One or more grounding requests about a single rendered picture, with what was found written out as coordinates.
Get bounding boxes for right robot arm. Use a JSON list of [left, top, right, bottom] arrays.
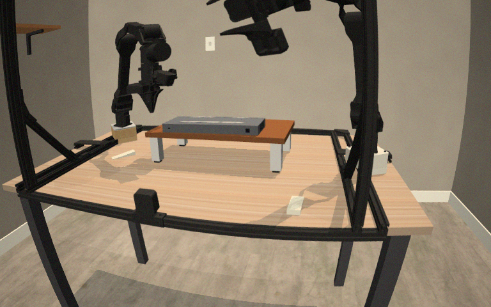
[[224, 0, 384, 154]]

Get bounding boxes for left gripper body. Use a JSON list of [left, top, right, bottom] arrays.
[[126, 62, 165, 94]]

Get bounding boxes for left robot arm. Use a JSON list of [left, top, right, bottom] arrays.
[[111, 22, 177, 128]]

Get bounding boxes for brown wooden stand with white legs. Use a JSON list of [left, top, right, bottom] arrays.
[[145, 119, 295, 173]]

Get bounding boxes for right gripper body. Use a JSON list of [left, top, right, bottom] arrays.
[[245, 0, 293, 56]]

